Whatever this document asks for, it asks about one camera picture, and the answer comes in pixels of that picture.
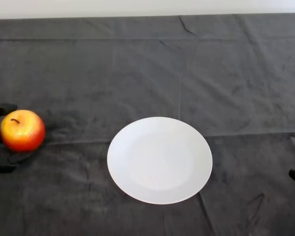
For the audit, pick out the red yellow apple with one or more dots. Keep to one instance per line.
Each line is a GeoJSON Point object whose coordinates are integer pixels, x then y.
{"type": "Point", "coordinates": [23, 134]}

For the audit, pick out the white round plate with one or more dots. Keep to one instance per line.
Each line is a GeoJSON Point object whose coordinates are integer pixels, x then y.
{"type": "Point", "coordinates": [159, 161]}

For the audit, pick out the dark grey cloth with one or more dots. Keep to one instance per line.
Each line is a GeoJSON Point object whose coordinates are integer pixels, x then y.
{"type": "Point", "coordinates": [113, 73]}

